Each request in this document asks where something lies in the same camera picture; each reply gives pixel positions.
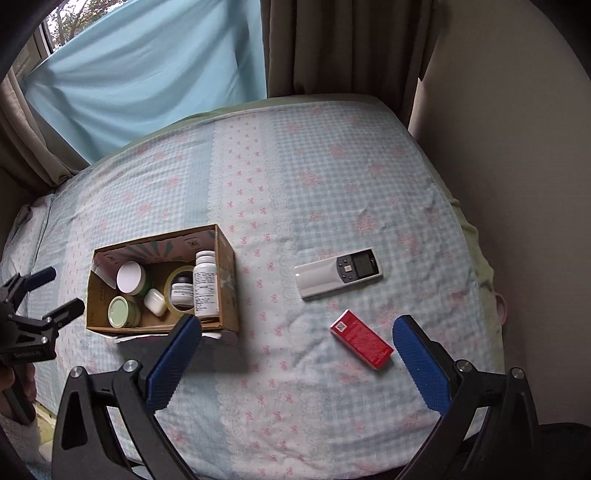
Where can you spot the trees outside window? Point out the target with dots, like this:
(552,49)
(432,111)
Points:
(78,11)

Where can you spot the white pill bottle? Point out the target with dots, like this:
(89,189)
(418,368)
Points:
(205,286)

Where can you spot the green lid jar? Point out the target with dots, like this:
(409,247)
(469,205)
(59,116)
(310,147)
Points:
(121,310)

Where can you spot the person's left hand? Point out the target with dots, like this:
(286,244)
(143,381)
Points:
(5,381)

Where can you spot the dark jar with white label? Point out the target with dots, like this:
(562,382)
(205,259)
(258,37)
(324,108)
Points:
(181,291)

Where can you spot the light blue cloth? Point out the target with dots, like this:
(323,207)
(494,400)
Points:
(138,69)

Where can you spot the brown curtain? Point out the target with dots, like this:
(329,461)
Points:
(346,46)
(27,138)

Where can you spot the white remote control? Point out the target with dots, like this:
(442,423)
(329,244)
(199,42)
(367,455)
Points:
(323,277)

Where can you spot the yellow tape roll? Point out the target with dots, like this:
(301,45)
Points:
(181,269)

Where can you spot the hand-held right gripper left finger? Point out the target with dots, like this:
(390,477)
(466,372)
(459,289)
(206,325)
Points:
(178,360)

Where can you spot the red box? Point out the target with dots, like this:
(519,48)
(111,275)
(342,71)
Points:
(362,339)

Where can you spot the white lid jar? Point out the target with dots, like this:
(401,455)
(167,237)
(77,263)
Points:
(129,277)

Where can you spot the small white jar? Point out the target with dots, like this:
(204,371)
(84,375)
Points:
(154,301)

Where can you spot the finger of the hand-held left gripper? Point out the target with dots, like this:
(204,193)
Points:
(40,277)
(64,314)

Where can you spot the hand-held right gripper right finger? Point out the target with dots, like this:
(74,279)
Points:
(422,364)

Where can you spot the cardboard box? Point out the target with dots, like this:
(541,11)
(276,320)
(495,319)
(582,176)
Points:
(227,286)

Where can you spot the checkered pillow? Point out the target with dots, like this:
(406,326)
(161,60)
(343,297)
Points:
(27,230)

